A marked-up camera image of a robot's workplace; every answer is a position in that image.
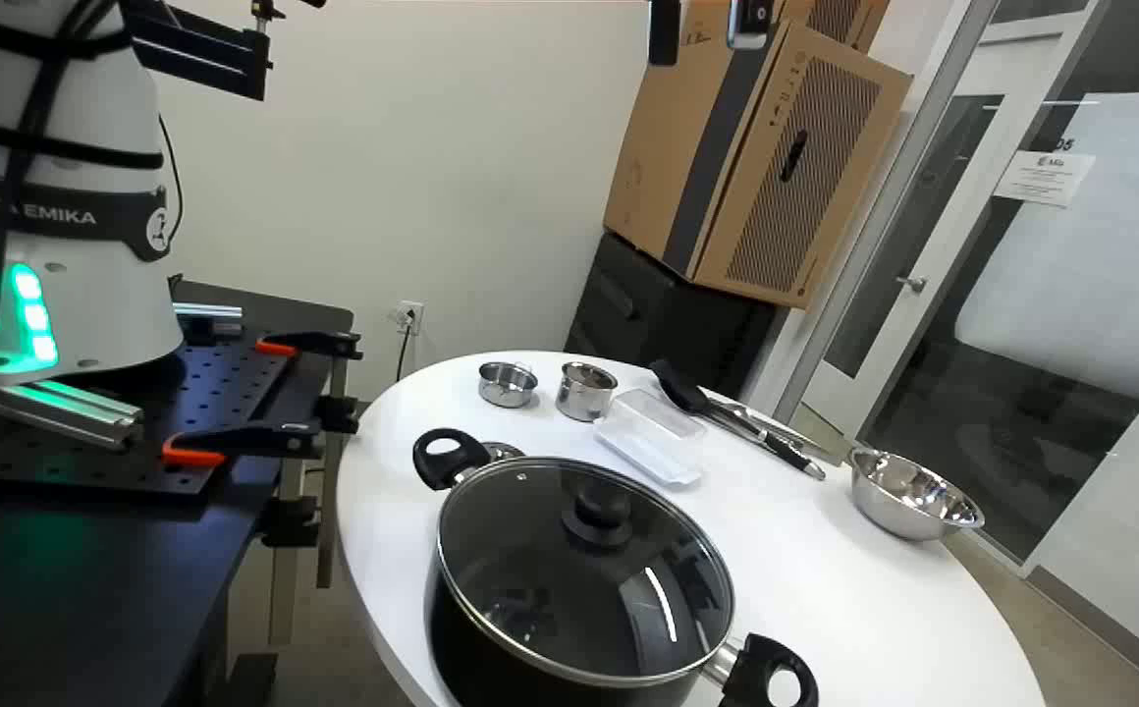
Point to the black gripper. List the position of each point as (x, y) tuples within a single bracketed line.
[(749, 20)]

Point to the short silver pot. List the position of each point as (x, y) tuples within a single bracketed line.
[(510, 384)]

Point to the glass lid with black knob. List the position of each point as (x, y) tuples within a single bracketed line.
[(554, 591)]

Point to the large black cooking pot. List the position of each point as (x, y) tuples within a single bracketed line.
[(464, 653)]

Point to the small cardboard box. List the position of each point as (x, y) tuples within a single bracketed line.
[(837, 16)]

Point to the large cardboard box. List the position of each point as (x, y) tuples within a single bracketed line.
[(750, 159)]

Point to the white paper door sign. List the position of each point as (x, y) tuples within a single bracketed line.
[(1046, 177)]

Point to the black spatula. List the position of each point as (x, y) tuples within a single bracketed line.
[(680, 385)]

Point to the black and silver tongs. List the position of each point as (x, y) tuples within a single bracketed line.
[(761, 422)]

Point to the white plastic tray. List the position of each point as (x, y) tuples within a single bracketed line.
[(650, 442)]

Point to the silver mixing bowl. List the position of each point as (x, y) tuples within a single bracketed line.
[(913, 495)]

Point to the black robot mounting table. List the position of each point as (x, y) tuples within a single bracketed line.
[(85, 591)]

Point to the grey metal door frame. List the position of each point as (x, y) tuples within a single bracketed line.
[(885, 210)]

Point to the white wall outlet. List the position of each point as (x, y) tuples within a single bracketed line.
[(411, 313)]

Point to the black mounted bracket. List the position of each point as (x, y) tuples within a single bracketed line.
[(201, 46)]

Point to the black table bracket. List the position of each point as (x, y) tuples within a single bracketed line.
[(288, 519)]

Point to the aluminium rail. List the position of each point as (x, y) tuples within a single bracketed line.
[(53, 412)]

